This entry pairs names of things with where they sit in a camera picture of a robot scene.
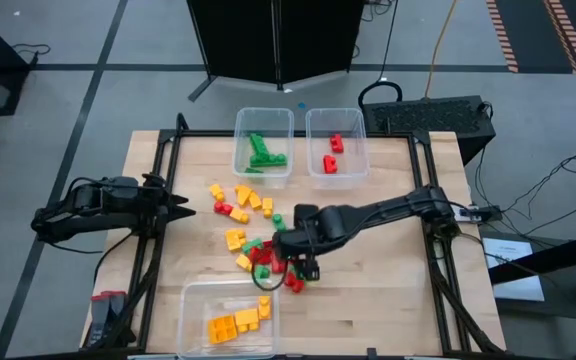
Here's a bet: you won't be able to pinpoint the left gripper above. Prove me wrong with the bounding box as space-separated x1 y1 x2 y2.
140 174 197 224

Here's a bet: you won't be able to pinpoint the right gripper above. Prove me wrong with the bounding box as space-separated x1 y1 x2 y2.
273 227 322 280

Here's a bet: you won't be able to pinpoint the large square yellow block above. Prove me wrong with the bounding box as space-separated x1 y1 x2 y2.
207 314 239 346

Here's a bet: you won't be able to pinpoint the clear plastic bin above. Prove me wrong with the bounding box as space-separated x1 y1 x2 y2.
305 106 371 191
231 106 296 190
176 279 280 360

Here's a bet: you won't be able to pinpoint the black tool red cap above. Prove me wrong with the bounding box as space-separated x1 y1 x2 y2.
89 293 113 349

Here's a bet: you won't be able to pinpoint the black folding screen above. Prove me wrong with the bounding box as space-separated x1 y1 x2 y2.
185 0 366 104

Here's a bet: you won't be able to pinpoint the black perforated computer case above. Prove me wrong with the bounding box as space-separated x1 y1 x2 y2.
357 94 497 165

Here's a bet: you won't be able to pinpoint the white printed sheet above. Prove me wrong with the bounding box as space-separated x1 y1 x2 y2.
481 236 546 303

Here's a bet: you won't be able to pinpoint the black metal stand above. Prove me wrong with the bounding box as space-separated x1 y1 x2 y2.
487 227 576 360

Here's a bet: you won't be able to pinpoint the black mat orange stripes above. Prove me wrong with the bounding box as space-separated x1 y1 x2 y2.
485 0 576 75

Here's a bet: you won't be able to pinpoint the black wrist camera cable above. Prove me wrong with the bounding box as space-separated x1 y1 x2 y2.
251 258 290 293

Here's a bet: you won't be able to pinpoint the black aluminium table frame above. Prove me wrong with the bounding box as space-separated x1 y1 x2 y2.
81 112 507 359

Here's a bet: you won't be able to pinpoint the black looped cable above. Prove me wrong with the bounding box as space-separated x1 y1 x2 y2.
356 0 404 109

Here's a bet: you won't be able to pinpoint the black floor cable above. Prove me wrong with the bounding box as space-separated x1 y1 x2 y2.
10 43 52 66

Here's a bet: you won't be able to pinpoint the yellow hanging cable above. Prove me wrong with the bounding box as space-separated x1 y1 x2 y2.
423 0 458 99

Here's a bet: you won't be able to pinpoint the black cable bundle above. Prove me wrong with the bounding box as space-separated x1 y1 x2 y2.
471 144 576 237

